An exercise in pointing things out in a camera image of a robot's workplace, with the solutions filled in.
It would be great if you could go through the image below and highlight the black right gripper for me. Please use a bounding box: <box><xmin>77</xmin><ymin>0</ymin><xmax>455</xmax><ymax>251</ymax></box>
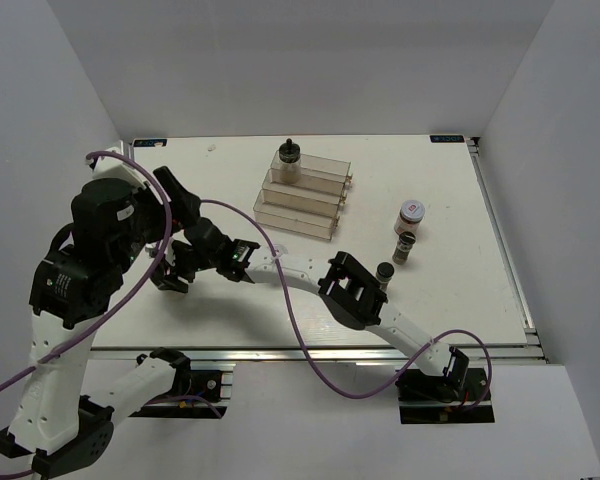
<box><xmin>159</xmin><ymin>241</ymin><xmax>220</xmax><ymax>294</ymax></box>

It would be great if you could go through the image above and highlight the white powder shaker bottle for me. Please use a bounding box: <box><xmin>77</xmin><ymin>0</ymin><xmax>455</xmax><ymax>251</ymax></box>
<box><xmin>278</xmin><ymin>138</ymin><xmax>301</xmax><ymax>184</ymax></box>

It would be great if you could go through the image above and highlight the black-cap spice bottle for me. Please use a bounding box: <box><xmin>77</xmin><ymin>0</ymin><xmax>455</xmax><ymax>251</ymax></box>
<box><xmin>375</xmin><ymin>262</ymin><xmax>395</xmax><ymax>292</ymax></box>

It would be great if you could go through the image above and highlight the black-cap pepper grinder bottle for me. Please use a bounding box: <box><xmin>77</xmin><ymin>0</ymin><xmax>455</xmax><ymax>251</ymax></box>
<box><xmin>392</xmin><ymin>231</ymin><xmax>416</xmax><ymax>265</ymax></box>

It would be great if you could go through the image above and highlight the white-lid brown sauce jar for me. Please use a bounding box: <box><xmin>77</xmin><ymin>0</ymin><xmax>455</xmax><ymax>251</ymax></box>
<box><xmin>393</xmin><ymin>200</ymin><xmax>425</xmax><ymax>235</ymax></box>

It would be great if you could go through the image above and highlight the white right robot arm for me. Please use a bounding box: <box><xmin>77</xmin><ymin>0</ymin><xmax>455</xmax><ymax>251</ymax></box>
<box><xmin>150</xmin><ymin>218</ymin><xmax>469</xmax><ymax>399</ymax></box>

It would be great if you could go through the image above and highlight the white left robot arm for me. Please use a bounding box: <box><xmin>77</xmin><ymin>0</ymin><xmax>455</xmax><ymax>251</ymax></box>
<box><xmin>0</xmin><ymin>166</ymin><xmax>200</xmax><ymax>479</ymax></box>

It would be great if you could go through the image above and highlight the dark logo sticker left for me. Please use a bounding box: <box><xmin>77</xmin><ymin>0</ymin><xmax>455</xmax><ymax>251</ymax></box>
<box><xmin>132</xmin><ymin>138</ymin><xmax>168</xmax><ymax>148</ymax></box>

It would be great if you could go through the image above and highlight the dark logo sticker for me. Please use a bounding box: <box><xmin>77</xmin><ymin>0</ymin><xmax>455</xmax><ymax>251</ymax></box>
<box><xmin>429</xmin><ymin>134</ymin><xmax>465</xmax><ymax>143</ymax></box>
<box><xmin>132</xmin><ymin>138</ymin><xmax>168</xmax><ymax>148</ymax></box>

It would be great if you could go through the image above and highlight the clear tiered acrylic organizer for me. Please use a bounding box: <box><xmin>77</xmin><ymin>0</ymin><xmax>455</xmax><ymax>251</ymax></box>
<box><xmin>253</xmin><ymin>153</ymin><xmax>352</xmax><ymax>241</ymax></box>

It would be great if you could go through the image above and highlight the dark logo sticker right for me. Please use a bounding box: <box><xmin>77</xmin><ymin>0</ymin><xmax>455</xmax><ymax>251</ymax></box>
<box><xmin>429</xmin><ymin>134</ymin><xmax>465</xmax><ymax>143</ymax></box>

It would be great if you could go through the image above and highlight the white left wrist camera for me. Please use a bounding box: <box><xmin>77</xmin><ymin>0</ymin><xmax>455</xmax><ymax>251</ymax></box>
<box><xmin>85</xmin><ymin>156</ymin><xmax>144</xmax><ymax>189</ymax></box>

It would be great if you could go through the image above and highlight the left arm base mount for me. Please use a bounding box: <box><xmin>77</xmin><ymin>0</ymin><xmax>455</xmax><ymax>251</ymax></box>
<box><xmin>132</xmin><ymin>348</ymin><xmax>227</xmax><ymax>419</ymax></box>

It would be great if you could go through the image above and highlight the aluminium table rail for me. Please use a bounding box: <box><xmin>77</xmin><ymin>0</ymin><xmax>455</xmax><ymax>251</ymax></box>
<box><xmin>89</xmin><ymin>344</ymin><xmax>548</xmax><ymax>364</ymax></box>

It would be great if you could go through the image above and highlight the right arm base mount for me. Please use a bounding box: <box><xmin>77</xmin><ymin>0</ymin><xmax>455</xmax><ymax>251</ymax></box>
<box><xmin>395</xmin><ymin>368</ymin><xmax>495</xmax><ymax>425</ymax></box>

